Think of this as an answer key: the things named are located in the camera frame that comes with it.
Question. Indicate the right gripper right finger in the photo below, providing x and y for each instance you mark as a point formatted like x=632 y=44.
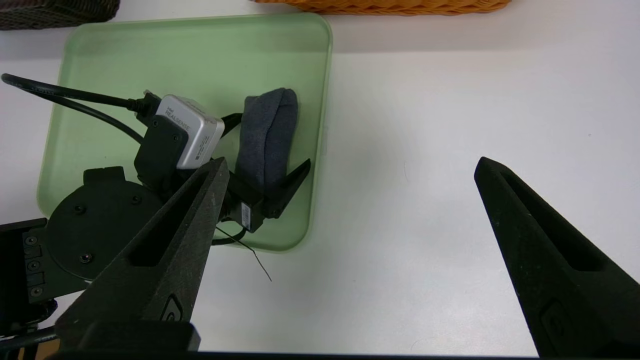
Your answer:
x=560 y=270

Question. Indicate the thin black zip tie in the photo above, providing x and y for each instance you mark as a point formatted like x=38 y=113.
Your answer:
x=250 y=252

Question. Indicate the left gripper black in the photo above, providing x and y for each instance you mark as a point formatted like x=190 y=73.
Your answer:
x=245 y=200

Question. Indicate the dark grey towel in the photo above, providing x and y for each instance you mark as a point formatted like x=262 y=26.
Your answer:
x=267 y=135

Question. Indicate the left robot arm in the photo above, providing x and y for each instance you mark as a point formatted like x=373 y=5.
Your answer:
x=95 y=225

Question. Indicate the light green plastic tray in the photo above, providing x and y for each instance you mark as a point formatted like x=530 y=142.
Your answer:
x=200 y=60

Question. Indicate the orange wicker basket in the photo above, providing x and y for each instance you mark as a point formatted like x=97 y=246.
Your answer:
x=390 y=6

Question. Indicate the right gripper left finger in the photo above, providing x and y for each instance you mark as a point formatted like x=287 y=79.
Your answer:
x=160 y=270

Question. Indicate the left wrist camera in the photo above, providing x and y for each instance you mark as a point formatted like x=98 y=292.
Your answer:
x=192 y=130

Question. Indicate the dark brown wicker basket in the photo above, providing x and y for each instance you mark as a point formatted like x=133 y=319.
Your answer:
x=55 y=12

